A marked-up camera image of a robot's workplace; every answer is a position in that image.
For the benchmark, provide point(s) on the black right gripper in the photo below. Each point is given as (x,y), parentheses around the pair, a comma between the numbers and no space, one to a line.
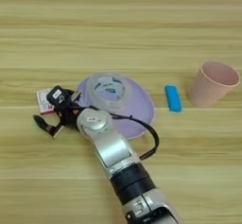
(71,117)

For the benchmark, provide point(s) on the small red white box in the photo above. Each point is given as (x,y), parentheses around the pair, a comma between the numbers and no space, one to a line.
(42,103)

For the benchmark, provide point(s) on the clear tape roll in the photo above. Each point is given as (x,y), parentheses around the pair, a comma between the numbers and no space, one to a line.
(119,103)

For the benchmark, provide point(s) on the purple round plate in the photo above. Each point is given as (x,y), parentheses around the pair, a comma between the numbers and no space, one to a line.
(138,108)

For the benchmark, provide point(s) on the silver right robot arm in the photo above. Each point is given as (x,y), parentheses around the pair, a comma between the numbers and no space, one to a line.
(113,146)

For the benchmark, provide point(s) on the blue rectangular block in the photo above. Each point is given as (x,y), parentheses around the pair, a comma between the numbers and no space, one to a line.
(173,98)

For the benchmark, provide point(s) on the pink plastic cup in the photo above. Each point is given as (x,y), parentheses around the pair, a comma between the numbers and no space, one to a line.
(204,92)

